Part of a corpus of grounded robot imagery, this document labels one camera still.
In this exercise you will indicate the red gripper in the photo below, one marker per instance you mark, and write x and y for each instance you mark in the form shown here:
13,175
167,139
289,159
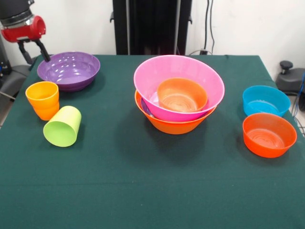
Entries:
23,31

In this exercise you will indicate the orange cup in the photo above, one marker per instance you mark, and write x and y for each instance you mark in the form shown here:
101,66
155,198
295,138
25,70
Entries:
43,100

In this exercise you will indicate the green cup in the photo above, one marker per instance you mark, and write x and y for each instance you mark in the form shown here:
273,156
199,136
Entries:
60,133

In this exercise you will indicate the large pink bowl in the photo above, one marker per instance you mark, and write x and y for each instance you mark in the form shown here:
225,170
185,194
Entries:
178,69

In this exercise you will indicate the small red bowl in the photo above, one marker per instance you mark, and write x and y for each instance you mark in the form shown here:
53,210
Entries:
181,95
269,145

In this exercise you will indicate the large orange bowl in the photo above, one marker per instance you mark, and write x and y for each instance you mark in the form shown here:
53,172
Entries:
171,127

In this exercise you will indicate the black equipment case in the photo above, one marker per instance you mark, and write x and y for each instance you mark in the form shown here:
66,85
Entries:
4,57

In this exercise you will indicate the grey floor stand base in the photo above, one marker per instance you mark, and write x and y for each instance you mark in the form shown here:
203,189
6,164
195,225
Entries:
290,81
14,78

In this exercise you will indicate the dark green tablecloth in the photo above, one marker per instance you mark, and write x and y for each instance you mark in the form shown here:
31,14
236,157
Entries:
95,179

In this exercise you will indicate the small black plug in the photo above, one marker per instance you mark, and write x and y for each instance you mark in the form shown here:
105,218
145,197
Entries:
203,51

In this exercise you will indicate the small blue bowl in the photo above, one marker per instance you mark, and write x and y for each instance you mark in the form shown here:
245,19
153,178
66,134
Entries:
264,105

